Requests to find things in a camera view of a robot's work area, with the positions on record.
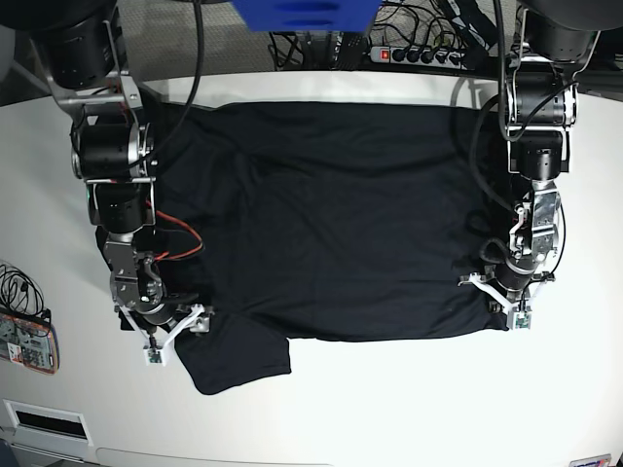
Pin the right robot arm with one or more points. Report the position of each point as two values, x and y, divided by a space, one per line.
83 56

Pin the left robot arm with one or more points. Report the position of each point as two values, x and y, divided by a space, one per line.
537 105

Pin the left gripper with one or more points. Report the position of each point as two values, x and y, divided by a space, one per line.
512 274

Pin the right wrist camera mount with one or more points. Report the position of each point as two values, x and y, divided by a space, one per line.
157 350

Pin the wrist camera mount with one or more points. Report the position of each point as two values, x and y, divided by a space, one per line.
516 305
157 350

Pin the orange printed pouch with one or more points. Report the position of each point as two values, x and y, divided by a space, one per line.
29 343

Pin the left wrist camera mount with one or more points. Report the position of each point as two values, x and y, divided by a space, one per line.
516 305

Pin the white power strip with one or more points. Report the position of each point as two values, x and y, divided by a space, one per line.
419 56

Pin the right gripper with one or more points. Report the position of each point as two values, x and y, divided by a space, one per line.
174 313

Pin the sticker card at edge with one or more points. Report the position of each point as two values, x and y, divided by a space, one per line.
602 460

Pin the blue plastic stool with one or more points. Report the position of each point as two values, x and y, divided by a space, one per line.
307 15

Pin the black box under stool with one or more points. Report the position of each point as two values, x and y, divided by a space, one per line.
352 48

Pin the black T-shirt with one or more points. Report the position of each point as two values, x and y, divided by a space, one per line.
318 220

